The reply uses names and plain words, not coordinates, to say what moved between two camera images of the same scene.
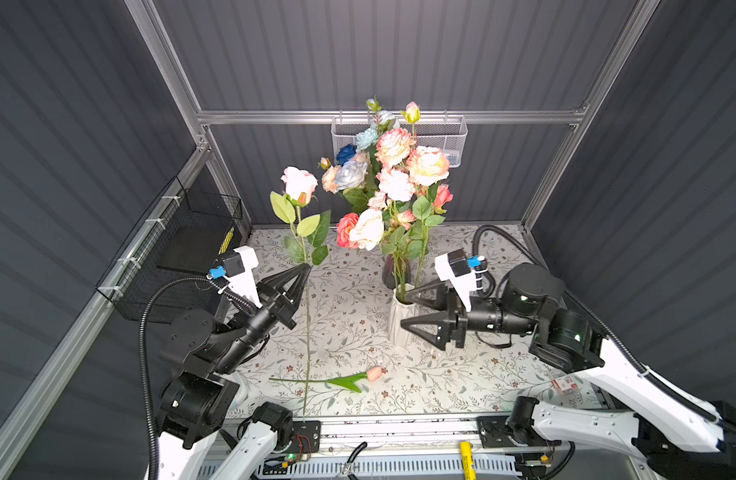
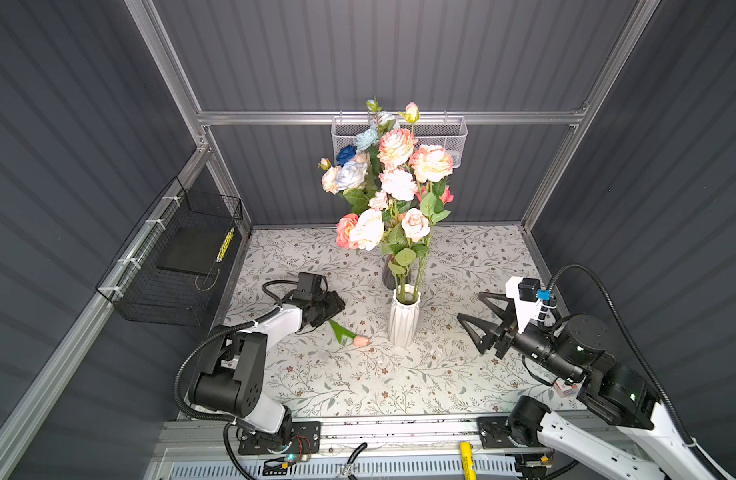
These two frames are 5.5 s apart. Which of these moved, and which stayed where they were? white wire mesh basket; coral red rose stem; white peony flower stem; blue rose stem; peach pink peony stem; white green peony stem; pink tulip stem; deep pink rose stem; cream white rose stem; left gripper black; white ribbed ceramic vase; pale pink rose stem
Moved: pale pink rose stem; deep pink rose stem; left gripper black; pink tulip stem
Stayed: white peony flower stem; white wire mesh basket; blue rose stem; coral red rose stem; cream white rose stem; peach pink peony stem; white green peony stem; white ribbed ceramic vase
